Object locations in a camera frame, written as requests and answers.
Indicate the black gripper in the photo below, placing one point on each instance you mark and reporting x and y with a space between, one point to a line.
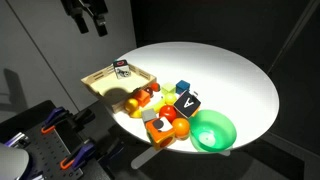
85 4

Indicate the black letter A plush cube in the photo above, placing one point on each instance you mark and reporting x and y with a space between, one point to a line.
186 104

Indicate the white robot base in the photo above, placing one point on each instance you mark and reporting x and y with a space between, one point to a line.
11 163

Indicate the zebra print plush cube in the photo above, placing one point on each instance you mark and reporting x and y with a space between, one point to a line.
122 70

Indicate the wooden slatted box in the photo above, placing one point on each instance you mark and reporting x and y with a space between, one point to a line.
103 85

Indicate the red toy pieces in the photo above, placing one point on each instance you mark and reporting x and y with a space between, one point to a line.
142 97

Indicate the dark red toy fruit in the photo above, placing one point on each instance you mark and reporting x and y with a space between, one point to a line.
149 91

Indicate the small red toy ball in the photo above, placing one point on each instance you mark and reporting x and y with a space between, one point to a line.
155 87

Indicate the yellow toy lemon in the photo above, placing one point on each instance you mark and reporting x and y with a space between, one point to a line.
131 105

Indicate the yellow toy banana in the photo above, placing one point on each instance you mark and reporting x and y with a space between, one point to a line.
150 107

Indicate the red toy tomato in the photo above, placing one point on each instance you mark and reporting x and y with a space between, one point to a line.
167 113

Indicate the orange plush cube grey circle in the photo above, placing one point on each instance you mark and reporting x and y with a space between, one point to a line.
163 136

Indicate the orange toy fruit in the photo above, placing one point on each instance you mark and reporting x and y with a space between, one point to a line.
181 127

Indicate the black clamp knob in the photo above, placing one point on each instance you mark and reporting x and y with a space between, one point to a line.
83 117

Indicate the light green cube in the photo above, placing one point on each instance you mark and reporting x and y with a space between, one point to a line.
168 88

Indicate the purple orange spring clamp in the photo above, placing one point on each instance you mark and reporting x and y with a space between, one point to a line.
78 156
52 119

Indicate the blue cube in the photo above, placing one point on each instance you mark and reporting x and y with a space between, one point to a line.
182 86

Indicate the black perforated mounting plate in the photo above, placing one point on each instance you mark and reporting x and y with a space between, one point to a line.
50 150

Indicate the purple silver clamp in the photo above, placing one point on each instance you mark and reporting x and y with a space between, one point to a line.
16 139

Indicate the long white table foot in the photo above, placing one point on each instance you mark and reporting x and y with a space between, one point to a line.
141 159

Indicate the green plastic bowl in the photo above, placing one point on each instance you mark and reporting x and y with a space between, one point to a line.
213 131

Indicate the short white table foot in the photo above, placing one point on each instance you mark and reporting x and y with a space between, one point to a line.
225 153

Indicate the dark diagonal pole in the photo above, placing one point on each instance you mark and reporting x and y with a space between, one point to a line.
293 35

